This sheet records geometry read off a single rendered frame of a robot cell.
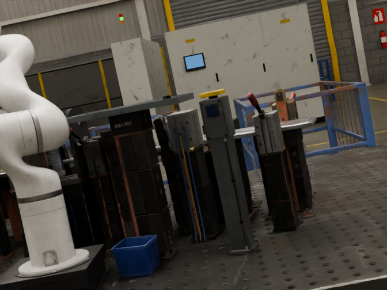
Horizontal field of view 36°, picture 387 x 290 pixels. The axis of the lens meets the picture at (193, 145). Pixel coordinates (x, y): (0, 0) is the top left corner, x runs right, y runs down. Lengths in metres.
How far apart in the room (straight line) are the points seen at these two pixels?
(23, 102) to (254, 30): 8.45
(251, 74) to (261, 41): 0.56
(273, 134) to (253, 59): 8.23
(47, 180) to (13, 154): 0.11
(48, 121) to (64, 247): 0.34
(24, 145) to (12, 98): 0.18
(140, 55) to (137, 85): 0.50
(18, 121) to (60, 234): 0.32
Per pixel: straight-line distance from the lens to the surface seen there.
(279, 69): 10.00
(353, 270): 1.44
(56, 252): 1.61
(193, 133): 1.80
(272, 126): 1.74
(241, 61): 9.94
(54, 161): 1.99
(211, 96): 1.61
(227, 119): 1.61
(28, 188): 1.59
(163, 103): 1.61
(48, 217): 1.59
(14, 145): 1.57
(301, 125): 1.84
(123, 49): 9.99
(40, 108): 1.62
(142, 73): 9.93
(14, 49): 1.87
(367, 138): 4.02
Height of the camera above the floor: 1.21
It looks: 7 degrees down
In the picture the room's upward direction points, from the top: 12 degrees counter-clockwise
